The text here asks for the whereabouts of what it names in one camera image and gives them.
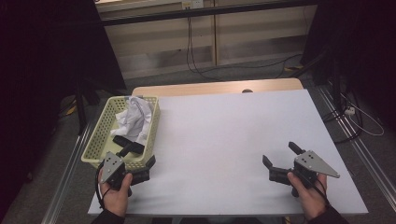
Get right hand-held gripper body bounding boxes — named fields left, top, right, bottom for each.
left=269, top=149, right=341, bottom=198

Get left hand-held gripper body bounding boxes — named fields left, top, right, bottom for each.
left=101, top=151, right=151, bottom=198

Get pale yellow perforated basket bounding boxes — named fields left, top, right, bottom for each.
left=80, top=95, right=162, bottom=171

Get white shorts with black waistband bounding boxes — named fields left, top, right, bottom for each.
left=109, top=96, right=156, bottom=156

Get person's left hand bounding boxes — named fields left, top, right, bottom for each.
left=97, top=172, right=134, bottom=217

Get person's right hand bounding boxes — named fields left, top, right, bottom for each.
left=287, top=172, right=329, bottom=221

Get white table mat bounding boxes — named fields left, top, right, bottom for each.
left=88, top=89, right=369, bottom=217

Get black stand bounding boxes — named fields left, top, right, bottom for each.
left=74, top=77, right=132, bottom=134
left=290, top=46, right=344, bottom=94

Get black curtain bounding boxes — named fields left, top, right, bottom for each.
left=300, top=0, right=396, bottom=132
left=0, top=0, right=127, bottom=218

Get left hand-held gripper cable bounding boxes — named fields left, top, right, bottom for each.
left=94, top=161, right=108, bottom=209

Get hand-held gripper cable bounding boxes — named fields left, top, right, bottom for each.
left=94, top=161, right=108, bottom=209
left=311, top=176, right=331, bottom=206

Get right hand-held gripper cable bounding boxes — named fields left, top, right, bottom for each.
left=311, top=176, right=331, bottom=206

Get aluminium floor rail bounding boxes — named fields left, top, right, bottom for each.
left=40, top=124, right=94, bottom=224
left=317, top=85, right=396, bottom=213

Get white cable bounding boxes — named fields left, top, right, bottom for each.
left=340, top=92, right=386, bottom=137

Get black floor cable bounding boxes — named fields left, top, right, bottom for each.
left=199, top=53, right=304, bottom=79

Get black hanging cable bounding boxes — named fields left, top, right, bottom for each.
left=185, top=17, right=219, bottom=82

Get white wall socket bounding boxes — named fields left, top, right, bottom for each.
left=181, top=0, right=205, bottom=9

